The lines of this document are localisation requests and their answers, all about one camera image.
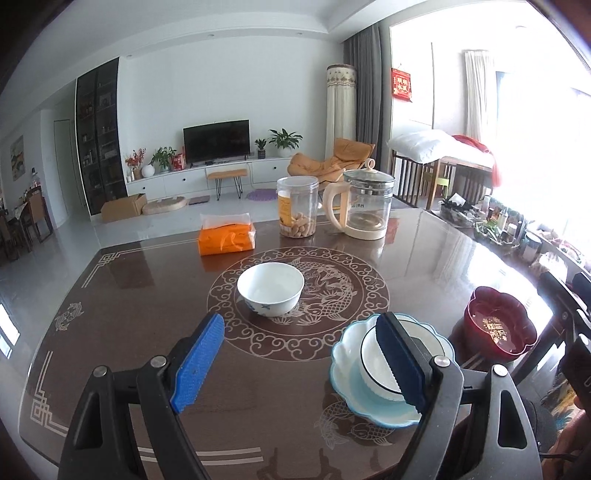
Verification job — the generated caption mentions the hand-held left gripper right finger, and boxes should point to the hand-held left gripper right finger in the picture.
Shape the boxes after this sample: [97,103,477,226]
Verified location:
[375,312,544,480]

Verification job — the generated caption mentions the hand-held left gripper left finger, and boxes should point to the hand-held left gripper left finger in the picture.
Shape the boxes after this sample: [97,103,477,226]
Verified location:
[56,313,225,480]

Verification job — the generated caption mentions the white ribbed bowl black rim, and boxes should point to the white ribbed bowl black rim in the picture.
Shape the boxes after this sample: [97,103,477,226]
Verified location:
[360,318,437,403]

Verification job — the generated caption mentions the blue white scalloped bowl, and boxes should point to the blue white scalloped bowl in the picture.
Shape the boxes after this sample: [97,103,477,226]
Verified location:
[331,313,455,428]

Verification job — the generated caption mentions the small red flower-shaped plate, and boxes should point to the small red flower-shaped plate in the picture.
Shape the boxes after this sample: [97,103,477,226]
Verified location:
[463,286,539,363]

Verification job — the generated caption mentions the white bowl blue print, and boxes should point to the white bowl blue print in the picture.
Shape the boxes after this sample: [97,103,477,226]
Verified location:
[237,262,305,318]

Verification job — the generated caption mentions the clear plastic bag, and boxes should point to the clear plastic bag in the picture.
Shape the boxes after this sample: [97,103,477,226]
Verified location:
[531,251,570,278]

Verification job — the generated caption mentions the person's floral clothing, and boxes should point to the person's floral clothing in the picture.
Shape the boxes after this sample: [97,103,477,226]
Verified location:
[538,378,591,467]

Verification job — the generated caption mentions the glass jar metal lid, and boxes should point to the glass jar metal lid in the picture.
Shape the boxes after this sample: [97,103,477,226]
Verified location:
[519,231,543,264]

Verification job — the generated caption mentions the dark cloth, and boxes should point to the dark cloth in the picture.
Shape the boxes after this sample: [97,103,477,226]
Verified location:
[522,397,561,455]

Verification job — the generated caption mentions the group of small bottles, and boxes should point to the group of small bottles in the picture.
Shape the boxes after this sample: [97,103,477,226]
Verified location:
[475,196,532,252]

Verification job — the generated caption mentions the orange tissue pack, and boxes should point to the orange tissue pack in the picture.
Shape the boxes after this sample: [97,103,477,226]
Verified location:
[198,212,257,257]

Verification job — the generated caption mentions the black basket with tissue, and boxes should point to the black basket with tissue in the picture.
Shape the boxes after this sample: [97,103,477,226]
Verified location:
[438,194,483,227]

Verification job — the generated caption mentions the red cloth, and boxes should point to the red cloth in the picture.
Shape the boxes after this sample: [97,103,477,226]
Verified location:
[452,135,506,188]

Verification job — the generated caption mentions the beige round cushion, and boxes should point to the beige round cushion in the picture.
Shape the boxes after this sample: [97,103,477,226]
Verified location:
[141,196,188,215]

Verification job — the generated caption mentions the cardboard box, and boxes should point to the cardboard box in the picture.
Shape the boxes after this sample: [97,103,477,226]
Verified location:
[100,194,148,223]

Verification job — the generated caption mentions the white television cabinet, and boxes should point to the white television cabinet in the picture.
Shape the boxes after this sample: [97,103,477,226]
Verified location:
[126,157,296,204]

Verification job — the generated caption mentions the clear plastic snack jar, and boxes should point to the clear plastic snack jar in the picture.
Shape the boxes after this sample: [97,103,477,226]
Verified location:
[276,176,320,239]

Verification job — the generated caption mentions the dark wooden crib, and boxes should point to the dark wooden crib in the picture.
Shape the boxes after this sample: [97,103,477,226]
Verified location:
[387,148,495,210]

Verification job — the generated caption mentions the tan bench hairpin legs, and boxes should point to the tan bench hairpin legs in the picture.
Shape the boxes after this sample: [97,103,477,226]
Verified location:
[205,168,250,200]

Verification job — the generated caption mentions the white pillow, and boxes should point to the white pillow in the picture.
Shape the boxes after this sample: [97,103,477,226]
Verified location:
[386,129,495,169]

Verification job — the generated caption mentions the bushy green potted plant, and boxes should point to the bushy green potted plant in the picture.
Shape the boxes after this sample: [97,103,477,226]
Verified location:
[150,146,177,174]

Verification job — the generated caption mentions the red flowers in vase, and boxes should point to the red flowers in vase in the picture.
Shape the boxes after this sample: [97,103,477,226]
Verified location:
[124,148,147,181]

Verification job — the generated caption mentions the orange lounge chair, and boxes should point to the orange lounge chair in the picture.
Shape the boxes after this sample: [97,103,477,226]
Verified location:
[287,137,377,182]

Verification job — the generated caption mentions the white curtain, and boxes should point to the white curtain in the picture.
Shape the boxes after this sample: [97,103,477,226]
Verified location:
[464,50,498,139]

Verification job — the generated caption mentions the dark wooden chair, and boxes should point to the dark wooden chair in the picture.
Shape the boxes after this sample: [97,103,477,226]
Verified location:
[21,187,54,245]

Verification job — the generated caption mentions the black television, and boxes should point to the black television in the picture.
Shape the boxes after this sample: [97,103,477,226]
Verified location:
[183,120,251,166]

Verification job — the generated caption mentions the large green potted plant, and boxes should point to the large green potted plant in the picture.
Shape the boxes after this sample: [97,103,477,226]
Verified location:
[268,128,304,158]

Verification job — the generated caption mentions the black glass display cabinet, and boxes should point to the black glass display cabinet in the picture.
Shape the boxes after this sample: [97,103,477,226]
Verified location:
[75,56,129,215]

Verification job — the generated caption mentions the covered standing air conditioner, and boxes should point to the covered standing air conditioner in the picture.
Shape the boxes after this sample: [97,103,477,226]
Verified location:
[326,65,357,148]

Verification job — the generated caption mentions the grey curtain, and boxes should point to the grey curtain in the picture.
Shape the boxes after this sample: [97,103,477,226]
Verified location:
[342,23,393,171]

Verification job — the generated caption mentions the glass kettle cream handle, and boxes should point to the glass kettle cream handle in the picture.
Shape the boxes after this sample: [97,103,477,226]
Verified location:
[322,158,396,241]

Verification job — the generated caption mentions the red wall hanging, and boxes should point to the red wall hanging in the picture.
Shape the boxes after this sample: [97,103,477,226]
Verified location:
[390,68,413,101]

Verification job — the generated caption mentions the framed wall painting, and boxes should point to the framed wall painting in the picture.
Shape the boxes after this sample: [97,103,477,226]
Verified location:
[10,135,25,181]

